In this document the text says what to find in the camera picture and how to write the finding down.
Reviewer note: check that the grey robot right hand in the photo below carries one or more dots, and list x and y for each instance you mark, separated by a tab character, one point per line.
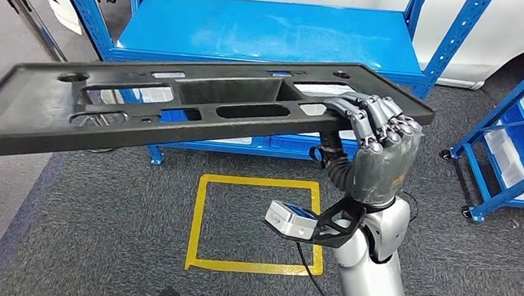
383	167

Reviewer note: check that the long black plastic part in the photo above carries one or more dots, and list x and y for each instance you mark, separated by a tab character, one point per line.
15	97

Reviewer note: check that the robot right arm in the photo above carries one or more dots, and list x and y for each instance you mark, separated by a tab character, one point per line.
373	280

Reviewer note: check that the blue metal shelf rack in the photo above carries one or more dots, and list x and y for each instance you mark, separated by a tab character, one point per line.
272	34
497	113

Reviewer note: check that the yellow floor tape square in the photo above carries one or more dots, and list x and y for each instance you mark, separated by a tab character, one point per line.
259	182

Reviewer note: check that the white car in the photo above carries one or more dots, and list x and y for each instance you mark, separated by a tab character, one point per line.
504	35

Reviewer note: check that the black camera bracket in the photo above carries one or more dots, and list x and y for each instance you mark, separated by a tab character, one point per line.
325	240

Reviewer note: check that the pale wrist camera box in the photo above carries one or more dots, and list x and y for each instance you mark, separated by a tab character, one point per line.
289	220

